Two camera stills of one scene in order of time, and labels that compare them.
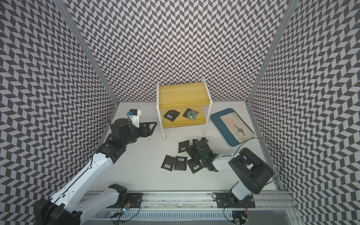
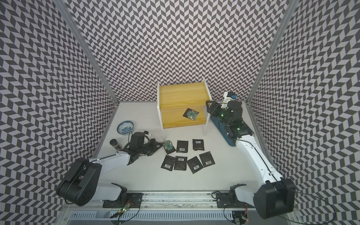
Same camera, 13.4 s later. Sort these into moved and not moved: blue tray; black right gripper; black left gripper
Moved: black left gripper; black right gripper
Not moved: blue tray
